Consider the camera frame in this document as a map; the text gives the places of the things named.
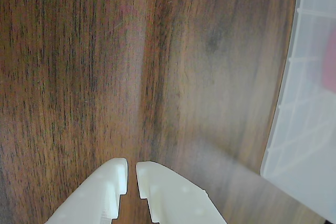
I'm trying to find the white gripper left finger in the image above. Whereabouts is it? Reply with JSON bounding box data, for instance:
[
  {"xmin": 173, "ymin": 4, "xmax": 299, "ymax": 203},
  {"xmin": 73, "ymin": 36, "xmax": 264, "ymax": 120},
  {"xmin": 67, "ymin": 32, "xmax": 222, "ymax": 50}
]
[{"xmin": 43, "ymin": 157, "xmax": 129, "ymax": 224}]

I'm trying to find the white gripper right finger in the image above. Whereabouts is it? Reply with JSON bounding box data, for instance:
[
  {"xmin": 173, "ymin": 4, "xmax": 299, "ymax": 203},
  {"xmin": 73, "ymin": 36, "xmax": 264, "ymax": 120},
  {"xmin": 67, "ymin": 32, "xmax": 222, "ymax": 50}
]
[{"xmin": 135, "ymin": 161, "xmax": 228, "ymax": 224}]

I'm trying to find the red tape roll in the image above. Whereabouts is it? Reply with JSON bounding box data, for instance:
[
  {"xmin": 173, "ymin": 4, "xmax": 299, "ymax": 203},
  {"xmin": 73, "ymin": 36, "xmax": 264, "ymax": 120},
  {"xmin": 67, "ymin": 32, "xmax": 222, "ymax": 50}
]
[{"xmin": 320, "ymin": 28, "xmax": 336, "ymax": 91}]

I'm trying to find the clear plastic box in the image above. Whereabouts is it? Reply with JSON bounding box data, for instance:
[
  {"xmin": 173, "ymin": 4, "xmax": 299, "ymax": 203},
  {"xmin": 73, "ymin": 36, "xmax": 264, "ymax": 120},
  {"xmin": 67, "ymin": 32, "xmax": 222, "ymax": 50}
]
[{"xmin": 259, "ymin": 0, "xmax": 336, "ymax": 222}]

